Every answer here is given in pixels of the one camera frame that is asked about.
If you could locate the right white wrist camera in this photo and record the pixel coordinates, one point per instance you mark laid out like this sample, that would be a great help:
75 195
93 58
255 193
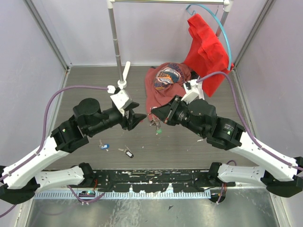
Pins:
193 90

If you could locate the blue clothes hanger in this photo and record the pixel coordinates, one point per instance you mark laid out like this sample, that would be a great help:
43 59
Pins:
220 30

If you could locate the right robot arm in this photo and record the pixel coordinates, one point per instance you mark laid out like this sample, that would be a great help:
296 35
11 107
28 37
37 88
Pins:
276 172

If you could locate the key with green tag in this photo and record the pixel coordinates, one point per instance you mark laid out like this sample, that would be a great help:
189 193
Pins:
158 131

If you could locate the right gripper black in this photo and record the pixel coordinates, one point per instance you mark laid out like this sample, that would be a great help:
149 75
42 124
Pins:
166 112

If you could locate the white cable duct strip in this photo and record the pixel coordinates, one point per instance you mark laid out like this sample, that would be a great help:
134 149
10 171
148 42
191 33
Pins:
67 194

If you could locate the bright red shirt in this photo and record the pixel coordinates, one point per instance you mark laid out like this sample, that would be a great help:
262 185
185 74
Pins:
206 54

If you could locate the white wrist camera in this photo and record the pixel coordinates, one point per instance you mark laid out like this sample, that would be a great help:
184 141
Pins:
193 90
120 98

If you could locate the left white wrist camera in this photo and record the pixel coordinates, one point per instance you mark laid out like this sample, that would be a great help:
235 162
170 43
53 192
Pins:
120 98

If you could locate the large metal keyring with clips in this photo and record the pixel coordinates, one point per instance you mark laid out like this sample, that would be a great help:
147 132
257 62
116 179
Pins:
154 121

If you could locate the key with blue tag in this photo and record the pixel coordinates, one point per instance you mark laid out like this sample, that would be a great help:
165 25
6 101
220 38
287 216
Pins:
103 146

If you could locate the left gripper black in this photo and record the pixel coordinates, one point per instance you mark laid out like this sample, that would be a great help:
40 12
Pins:
135 118

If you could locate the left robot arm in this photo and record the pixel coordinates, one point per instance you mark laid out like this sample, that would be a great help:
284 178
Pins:
28 177

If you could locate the faded red t-shirt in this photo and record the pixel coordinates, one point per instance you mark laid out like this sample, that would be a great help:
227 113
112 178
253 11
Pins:
164 82

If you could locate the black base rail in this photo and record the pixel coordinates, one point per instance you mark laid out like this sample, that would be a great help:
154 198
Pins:
151 181

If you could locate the key with black tag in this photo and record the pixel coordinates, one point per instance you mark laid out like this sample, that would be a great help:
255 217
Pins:
127 151

